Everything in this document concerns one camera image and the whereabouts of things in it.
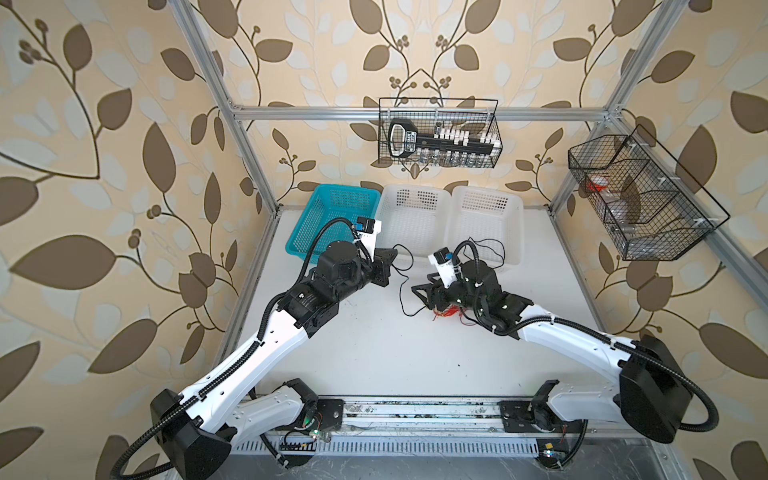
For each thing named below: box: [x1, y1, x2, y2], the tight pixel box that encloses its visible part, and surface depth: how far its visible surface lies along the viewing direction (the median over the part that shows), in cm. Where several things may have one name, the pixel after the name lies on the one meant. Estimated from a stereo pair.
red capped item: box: [587, 176, 608, 192], surface depth 84 cm
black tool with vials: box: [388, 118, 501, 166], surface depth 86 cm
